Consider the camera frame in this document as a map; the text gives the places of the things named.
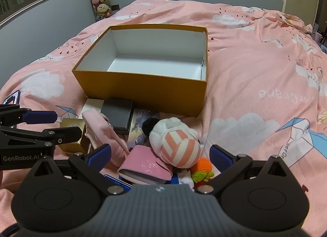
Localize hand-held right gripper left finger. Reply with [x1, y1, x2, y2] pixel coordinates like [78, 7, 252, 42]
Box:
[31, 144, 125, 196]

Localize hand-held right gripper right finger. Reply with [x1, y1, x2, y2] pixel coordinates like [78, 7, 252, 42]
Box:
[195, 144, 294, 195]

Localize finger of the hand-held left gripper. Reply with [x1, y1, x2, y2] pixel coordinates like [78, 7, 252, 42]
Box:
[0, 104, 58, 126]
[0, 126, 83, 151]

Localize grey box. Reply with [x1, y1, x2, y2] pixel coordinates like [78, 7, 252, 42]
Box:
[100, 99, 135, 132]

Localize illustrated dark box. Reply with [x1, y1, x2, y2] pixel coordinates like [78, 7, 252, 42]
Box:
[127, 108, 161, 150]

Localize orange cardboard box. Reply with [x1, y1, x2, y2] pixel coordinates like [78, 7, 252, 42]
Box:
[72, 23, 209, 117]

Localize gold box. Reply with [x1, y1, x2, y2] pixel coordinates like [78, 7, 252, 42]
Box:
[59, 118, 91, 155]

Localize orange crochet carrot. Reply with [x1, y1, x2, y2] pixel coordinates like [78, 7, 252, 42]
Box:
[190, 158, 215, 183]

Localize pink quilted pouch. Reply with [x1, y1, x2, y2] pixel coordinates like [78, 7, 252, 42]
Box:
[82, 108, 131, 166]

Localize blue and white card box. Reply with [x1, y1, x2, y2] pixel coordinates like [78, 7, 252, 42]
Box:
[102, 172, 133, 192]

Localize dark smartphone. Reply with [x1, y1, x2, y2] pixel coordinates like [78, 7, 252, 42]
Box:
[0, 90, 21, 106]

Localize white fabric piece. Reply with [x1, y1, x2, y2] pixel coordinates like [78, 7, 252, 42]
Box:
[177, 169, 196, 189]

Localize white pink striped plush toy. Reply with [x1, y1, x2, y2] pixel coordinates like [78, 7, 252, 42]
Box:
[149, 117, 202, 169]

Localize cream flat box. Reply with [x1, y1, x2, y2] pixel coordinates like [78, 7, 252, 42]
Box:
[81, 98, 105, 120]

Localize pink snap wallet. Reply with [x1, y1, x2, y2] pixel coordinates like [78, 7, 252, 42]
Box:
[117, 145, 172, 185]

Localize black pom-pom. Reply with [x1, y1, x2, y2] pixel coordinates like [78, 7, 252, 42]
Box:
[141, 118, 160, 136]

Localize pink printed blanket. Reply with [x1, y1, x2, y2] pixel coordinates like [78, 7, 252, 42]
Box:
[0, 0, 327, 203]

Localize pale pink container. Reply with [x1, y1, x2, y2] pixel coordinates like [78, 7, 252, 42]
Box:
[313, 31, 324, 46]

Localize black braided strap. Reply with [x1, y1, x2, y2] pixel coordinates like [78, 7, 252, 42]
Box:
[0, 223, 20, 237]

